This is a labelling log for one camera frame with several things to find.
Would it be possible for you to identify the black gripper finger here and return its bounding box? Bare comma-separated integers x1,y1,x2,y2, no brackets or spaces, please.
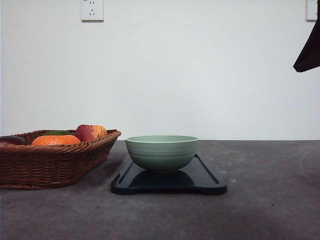
293,5,320,73

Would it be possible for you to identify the green ceramic bowl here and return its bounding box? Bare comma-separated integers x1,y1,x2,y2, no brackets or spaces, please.
125,135,199,173

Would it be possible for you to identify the brown wicker basket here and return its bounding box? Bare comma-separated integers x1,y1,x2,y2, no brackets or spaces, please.
0,129,121,190

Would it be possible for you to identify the black rectangular tray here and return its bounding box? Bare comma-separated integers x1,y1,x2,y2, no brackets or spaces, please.
111,154,227,195

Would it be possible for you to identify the red yellow apple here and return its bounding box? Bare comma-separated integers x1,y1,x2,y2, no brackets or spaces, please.
75,124,108,142

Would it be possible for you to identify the dark green fruit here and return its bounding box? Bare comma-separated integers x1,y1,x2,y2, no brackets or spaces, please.
43,130,73,136

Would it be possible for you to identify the orange tangerine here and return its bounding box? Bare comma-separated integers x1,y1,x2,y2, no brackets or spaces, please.
32,135,81,146

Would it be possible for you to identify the dark purple fruit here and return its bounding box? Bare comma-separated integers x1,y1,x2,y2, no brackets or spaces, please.
0,135,26,145

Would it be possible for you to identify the white wall socket right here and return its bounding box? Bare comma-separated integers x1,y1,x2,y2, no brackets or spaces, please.
307,0,317,20

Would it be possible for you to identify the white wall socket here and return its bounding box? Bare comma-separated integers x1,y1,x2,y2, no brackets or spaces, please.
307,0,317,20
80,0,105,24

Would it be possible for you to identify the white wall socket left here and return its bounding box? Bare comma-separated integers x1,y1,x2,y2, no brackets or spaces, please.
80,0,105,24

